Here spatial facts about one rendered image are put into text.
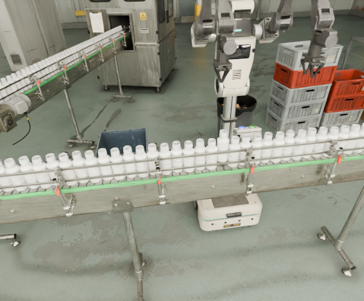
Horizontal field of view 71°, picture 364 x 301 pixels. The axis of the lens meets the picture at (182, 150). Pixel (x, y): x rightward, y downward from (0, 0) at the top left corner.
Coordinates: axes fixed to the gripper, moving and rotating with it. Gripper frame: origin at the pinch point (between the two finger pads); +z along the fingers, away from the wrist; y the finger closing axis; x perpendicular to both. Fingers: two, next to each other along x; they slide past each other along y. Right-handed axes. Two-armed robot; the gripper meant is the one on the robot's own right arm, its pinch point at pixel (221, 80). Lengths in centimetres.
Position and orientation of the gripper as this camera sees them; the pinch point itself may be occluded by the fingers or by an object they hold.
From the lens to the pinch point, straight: 128.9
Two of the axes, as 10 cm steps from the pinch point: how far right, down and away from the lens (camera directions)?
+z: 0.3, 8.3, 5.5
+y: 1.5, 5.4, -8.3
